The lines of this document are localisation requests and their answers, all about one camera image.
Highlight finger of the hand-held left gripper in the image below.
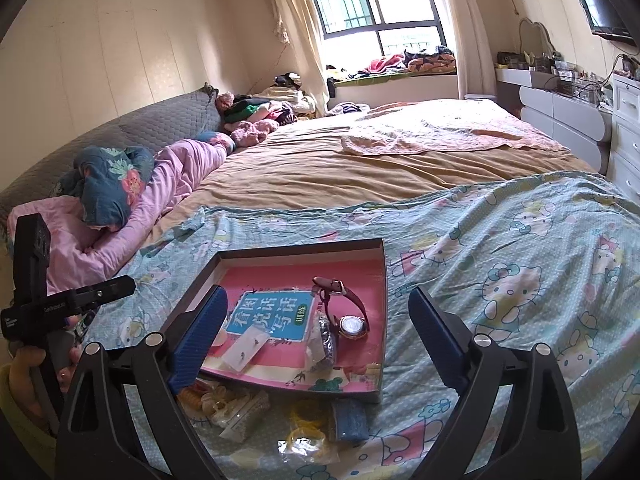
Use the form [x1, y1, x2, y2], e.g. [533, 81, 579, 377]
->
[67, 275, 137, 313]

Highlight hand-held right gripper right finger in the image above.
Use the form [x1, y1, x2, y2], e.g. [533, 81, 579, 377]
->
[407, 286, 588, 480]

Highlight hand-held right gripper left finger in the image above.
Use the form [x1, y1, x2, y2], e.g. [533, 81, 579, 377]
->
[54, 285, 236, 480]

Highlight orange spiral hair tie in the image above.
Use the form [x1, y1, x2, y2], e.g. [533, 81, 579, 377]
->
[179, 384, 207, 412]

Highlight white hair claw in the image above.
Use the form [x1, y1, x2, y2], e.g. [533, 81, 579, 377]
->
[200, 385, 242, 427]

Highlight clear plastic bag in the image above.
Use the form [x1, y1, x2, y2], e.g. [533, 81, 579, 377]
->
[220, 390, 273, 443]

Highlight small blue box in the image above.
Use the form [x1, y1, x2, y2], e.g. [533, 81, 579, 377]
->
[330, 400, 372, 444]

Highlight dark cardboard box tray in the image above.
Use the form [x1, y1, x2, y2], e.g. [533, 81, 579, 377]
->
[165, 237, 388, 405]

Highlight yellow wrapper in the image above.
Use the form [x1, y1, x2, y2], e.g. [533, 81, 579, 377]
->
[286, 401, 332, 461]

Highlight person's left forearm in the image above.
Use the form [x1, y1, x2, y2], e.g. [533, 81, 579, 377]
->
[0, 365, 57, 477]

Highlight person's left hand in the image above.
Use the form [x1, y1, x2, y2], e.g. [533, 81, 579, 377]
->
[9, 345, 85, 411]

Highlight small earring plastic bag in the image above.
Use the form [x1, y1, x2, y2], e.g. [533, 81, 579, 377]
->
[220, 327, 273, 373]

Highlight pink book with blue label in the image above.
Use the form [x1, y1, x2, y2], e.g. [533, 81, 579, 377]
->
[200, 267, 385, 393]

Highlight blue floral quilt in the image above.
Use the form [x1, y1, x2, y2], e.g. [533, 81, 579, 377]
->
[60, 130, 238, 227]

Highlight printed cartoon cat blanket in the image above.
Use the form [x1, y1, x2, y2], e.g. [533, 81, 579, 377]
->
[87, 172, 640, 480]

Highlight pink quilt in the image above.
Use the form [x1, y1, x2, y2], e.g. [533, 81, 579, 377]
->
[7, 140, 226, 296]

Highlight grey quilted headboard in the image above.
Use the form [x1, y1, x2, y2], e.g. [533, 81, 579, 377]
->
[0, 87, 223, 211]

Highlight tan bedsheet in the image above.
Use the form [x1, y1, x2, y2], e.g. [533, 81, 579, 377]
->
[150, 120, 601, 241]

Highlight pink textured blanket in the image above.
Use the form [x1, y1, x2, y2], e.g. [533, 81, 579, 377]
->
[340, 100, 571, 157]

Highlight pile of clothes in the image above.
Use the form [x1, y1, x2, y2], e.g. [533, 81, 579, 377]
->
[215, 85, 317, 148]

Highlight grey white vanity dresser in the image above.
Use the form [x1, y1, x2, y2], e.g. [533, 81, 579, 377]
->
[495, 67, 614, 159]

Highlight blankets on window seat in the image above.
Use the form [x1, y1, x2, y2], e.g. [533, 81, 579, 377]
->
[325, 45, 458, 82]

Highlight white chest of drawers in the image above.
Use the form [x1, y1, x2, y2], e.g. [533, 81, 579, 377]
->
[606, 72, 640, 196]

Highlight clutter on vanity dresser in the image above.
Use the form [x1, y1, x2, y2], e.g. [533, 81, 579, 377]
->
[495, 49, 614, 107]

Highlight cream curtain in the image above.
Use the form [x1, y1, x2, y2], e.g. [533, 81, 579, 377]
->
[430, 0, 501, 102]
[260, 0, 332, 116]

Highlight vanity mirror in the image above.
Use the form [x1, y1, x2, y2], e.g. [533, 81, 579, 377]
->
[517, 17, 556, 62]

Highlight bracelet in plastic bag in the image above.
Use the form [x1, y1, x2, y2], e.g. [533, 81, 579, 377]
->
[305, 310, 342, 367]

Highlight wall television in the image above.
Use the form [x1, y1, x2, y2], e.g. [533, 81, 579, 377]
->
[569, 0, 632, 41]

